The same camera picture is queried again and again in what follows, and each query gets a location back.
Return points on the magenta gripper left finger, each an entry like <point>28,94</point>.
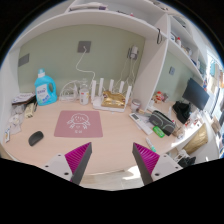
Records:
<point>72,165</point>

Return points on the black computer mouse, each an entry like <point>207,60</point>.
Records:
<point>35,138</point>

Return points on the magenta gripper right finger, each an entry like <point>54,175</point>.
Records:
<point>152,166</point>

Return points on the pile of packets left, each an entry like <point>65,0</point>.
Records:
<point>21,109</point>

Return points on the black computer monitor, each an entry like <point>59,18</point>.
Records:
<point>195,94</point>

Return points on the grey wall socket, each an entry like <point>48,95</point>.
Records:
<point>84,46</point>

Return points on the dark grey pencil case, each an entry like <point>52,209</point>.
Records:
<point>162,121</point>

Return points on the white plastic bottle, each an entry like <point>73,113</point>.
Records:
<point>84,94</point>

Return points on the green small box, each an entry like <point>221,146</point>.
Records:
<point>158,131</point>

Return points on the blue detergent bottle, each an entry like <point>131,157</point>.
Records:
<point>45,89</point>

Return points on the green marker pen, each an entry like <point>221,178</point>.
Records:
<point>150,144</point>

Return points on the pink mouse pad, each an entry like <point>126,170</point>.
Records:
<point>79,124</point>

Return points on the gold foil bag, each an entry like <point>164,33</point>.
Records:
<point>113,100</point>

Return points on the white wifi router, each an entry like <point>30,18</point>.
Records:
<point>97,95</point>

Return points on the white wall charger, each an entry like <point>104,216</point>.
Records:
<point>134,52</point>

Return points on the small silver can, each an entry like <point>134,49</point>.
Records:
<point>135,104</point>

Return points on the white remote control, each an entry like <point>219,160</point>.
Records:
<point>140,123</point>

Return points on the black bag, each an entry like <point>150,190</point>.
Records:
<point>182,111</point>

